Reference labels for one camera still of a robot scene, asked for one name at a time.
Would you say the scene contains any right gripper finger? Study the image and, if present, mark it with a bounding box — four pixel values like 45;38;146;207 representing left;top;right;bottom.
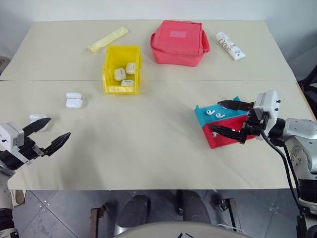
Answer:
209;125;245;144
216;99;255;112

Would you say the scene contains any dark rounded shape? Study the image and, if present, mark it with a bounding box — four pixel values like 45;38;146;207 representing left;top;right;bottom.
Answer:
116;194;152;228

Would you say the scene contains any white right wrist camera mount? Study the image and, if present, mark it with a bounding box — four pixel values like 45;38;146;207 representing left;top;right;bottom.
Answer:
255;89;282;124

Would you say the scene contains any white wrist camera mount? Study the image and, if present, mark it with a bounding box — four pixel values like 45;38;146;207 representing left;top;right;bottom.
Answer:
0;122;25;152
255;89;282;124

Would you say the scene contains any rusty metal frame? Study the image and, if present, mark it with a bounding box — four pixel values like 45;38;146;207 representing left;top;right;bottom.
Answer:
217;197;242;234
90;202;111;238

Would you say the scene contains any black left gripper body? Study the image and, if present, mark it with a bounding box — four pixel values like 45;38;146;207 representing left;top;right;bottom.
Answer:
13;135;47;166

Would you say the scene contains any white floor cable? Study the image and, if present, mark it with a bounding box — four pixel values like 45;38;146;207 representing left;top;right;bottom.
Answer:
216;223;239;233

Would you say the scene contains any grey rounded robot body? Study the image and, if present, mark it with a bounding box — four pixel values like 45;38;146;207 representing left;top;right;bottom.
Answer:
112;221;254;238

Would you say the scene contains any white table leg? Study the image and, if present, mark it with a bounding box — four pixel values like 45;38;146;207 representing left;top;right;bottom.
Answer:
11;190;28;208

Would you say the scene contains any yellow plastic packet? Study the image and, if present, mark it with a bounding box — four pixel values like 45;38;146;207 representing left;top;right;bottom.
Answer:
87;26;130;54

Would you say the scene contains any red plastic tray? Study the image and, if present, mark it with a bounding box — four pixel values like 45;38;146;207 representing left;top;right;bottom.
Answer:
201;115;259;150

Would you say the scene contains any yellow plastic bin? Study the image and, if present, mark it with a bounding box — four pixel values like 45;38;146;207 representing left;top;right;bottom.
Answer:
102;45;144;95

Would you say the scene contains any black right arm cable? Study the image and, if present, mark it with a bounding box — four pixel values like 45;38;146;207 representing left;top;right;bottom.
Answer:
260;130;308;224

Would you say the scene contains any red fabric pouch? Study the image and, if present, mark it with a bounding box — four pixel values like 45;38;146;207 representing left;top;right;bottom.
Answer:
150;19;211;67

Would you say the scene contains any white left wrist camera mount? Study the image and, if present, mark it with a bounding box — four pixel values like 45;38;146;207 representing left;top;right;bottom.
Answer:
0;122;25;152

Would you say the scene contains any white Dove tube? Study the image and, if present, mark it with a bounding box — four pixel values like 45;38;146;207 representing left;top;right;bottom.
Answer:
215;31;247;60

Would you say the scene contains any teal plastic tray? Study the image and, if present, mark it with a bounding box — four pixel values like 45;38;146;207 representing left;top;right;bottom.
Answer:
194;96;251;130

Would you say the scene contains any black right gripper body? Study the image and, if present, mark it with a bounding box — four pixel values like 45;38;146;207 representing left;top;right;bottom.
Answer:
244;107;271;139

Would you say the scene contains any black chair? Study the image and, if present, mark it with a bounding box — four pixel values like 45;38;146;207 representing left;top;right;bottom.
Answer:
297;64;317;110

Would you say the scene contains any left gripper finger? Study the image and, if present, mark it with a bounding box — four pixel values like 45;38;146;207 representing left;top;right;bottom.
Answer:
44;132;72;157
23;118;52;138

